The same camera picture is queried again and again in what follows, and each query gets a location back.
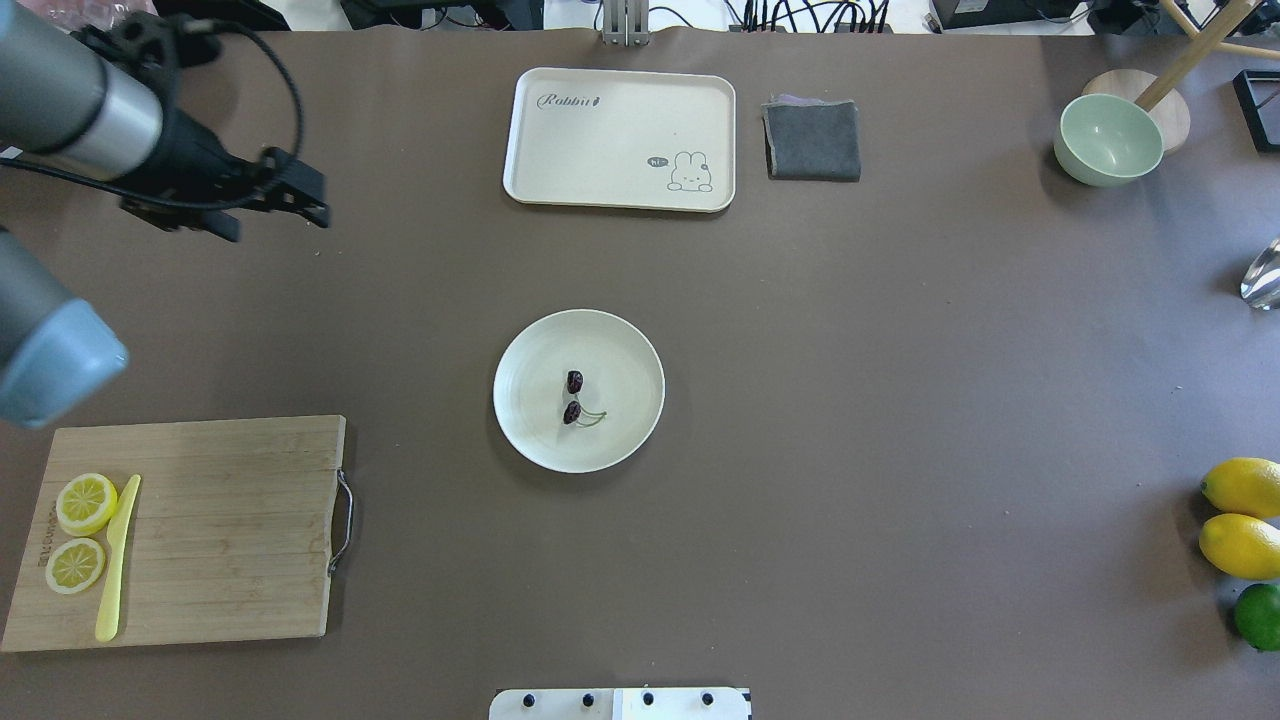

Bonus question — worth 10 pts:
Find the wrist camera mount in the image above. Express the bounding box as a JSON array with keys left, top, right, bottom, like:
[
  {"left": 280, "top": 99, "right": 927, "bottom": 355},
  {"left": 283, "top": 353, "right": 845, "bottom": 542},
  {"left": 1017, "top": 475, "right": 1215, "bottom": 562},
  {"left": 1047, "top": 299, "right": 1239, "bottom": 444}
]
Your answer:
[{"left": 70, "top": 12, "right": 221, "bottom": 101}]

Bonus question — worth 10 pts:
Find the grey folded cloth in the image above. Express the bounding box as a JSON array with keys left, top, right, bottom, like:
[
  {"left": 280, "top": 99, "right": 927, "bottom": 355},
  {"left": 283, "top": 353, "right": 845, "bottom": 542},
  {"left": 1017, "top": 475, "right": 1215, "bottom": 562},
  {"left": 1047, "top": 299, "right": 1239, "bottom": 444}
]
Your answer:
[{"left": 762, "top": 94, "right": 863, "bottom": 183}]

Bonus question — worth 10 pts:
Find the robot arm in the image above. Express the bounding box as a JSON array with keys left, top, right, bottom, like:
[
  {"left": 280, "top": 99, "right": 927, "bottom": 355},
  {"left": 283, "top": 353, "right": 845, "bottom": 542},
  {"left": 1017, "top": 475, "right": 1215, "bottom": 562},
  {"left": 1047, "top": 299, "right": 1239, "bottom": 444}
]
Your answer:
[{"left": 3, "top": 1, "right": 332, "bottom": 429}]

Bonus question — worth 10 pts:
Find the wooden cup tree stand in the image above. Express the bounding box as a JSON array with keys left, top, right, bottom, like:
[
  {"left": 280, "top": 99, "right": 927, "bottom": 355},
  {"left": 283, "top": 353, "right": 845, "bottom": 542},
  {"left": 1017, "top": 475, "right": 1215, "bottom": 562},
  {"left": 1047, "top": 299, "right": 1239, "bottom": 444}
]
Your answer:
[{"left": 1082, "top": 1, "right": 1277, "bottom": 154}]

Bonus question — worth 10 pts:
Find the lemon slice upper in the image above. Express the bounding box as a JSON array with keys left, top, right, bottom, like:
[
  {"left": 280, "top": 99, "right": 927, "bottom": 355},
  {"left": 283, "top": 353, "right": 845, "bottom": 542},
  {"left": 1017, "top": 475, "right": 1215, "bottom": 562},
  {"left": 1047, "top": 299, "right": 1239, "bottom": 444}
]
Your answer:
[{"left": 55, "top": 473, "right": 119, "bottom": 537}]

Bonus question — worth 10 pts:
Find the wooden cutting board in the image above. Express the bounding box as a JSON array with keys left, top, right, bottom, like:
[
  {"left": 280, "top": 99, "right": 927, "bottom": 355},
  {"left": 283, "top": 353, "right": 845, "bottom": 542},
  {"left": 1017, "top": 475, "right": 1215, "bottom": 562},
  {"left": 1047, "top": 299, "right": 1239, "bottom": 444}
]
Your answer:
[{"left": 3, "top": 415, "right": 347, "bottom": 653}]

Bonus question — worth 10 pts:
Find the white mounting base plate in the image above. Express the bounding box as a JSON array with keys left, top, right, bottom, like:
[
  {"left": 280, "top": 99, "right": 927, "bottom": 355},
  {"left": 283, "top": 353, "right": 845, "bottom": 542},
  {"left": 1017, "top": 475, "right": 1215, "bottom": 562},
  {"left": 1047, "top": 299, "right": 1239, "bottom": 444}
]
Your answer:
[{"left": 488, "top": 685, "right": 753, "bottom": 719}]

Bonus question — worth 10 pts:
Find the green bowl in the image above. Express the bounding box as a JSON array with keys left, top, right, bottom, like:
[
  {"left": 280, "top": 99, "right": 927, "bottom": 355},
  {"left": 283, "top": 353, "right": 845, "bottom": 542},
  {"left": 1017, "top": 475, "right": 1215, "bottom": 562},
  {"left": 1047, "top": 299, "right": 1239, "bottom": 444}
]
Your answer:
[{"left": 1053, "top": 94, "right": 1165, "bottom": 188}]

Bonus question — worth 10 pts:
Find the yellow lemon near lime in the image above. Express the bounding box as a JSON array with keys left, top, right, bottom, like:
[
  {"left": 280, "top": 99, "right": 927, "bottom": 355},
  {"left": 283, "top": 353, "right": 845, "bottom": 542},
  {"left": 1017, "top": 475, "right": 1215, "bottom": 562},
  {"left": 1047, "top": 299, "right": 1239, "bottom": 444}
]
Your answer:
[{"left": 1198, "top": 512, "right": 1279, "bottom": 582}]

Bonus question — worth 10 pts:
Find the lemon slice lower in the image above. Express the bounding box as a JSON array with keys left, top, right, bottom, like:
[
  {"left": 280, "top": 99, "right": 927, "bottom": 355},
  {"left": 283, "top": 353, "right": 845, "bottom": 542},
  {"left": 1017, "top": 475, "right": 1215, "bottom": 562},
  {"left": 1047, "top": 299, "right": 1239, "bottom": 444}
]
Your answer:
[{"left": 45, "top": 537, "right": 108, "bottom": 594}]

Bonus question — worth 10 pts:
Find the yellow plastic knife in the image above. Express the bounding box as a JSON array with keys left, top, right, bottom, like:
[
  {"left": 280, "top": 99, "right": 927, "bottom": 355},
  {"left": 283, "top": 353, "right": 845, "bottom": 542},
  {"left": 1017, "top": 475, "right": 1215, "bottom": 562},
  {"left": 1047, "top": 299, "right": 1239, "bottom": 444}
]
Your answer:
[{"left": 93, "top": 474, "right": 143, "bottom": 644}]

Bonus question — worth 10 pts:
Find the aluminium frame post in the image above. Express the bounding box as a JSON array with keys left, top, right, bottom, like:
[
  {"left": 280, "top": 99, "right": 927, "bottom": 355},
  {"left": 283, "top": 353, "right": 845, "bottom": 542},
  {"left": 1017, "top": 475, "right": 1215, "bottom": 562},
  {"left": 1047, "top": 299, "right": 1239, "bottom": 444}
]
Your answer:
[{"left": 599, "top": 0, "right": 652, "bottom": 47}]

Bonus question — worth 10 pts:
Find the lemon slice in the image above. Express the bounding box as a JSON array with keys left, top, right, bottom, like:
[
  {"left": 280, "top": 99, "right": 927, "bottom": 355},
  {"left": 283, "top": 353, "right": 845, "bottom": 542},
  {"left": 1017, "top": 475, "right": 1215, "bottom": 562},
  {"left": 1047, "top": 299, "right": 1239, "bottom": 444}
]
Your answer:
[
  {"left": 45, "top": 537, "right": 108, "bottom": 594},
  {"left": 55, "top": 473, "right": 119, "bottom": 537}
]

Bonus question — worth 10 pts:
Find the green lime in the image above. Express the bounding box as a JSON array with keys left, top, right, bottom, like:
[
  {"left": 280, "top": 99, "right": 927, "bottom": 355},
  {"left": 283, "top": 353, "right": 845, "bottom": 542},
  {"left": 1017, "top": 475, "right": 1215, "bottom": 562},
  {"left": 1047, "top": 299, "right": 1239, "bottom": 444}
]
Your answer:
[{"left": 1233, "top": 583, "right": 1279, "bottom": 652}]

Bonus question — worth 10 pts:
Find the metal scoop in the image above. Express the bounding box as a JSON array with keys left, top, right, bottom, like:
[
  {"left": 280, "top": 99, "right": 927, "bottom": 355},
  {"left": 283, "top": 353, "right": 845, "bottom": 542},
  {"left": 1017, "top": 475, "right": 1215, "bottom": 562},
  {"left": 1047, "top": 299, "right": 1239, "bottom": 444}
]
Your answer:
[{"left": 1239, "top": 236, "right": 1280, "bottom": 311}]

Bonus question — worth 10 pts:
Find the yellow lemon outer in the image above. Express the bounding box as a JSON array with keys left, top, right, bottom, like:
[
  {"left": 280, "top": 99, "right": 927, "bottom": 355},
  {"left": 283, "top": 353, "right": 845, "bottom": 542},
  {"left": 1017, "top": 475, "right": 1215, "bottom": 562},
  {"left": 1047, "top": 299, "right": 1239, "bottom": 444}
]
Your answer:
[{"left": 1199, "top": 457, "right": 1279, "bottom": 519}]

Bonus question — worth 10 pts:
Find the cream rabbit tray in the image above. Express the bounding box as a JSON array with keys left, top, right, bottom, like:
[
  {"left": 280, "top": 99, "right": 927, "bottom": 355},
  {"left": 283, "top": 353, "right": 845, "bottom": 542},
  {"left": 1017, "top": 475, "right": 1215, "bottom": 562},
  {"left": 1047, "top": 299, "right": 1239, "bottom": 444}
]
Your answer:
[{"left": 503, "top": 67, "right": 737, "bottom": 213}]

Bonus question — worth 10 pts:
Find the white round plate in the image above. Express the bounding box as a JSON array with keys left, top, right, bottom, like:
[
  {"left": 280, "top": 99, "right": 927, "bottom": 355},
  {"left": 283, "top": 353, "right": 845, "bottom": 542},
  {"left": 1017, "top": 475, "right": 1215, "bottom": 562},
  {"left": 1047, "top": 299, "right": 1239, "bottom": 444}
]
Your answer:
[{"left": 492, "top": 309, "right": 667, "bottom": 474}]

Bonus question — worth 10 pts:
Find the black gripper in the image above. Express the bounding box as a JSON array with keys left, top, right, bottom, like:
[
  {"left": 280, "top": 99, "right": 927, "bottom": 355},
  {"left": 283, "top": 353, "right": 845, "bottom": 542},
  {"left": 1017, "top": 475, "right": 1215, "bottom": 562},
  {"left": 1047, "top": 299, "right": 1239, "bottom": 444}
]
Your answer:
[{"left": 120, "top": 110, "right": 332, "bottom": 243}]

